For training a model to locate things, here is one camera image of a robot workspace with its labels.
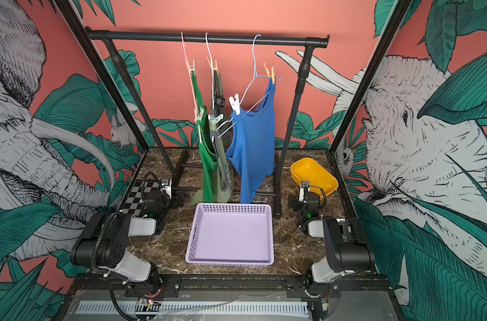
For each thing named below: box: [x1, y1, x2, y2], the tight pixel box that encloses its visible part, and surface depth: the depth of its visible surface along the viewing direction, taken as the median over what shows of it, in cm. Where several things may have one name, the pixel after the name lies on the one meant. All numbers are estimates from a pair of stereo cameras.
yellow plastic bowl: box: [290, 157, 339, 196], surface depth 109 cm
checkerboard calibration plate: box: [120, 179, 162, 217], surface depth 97 cm
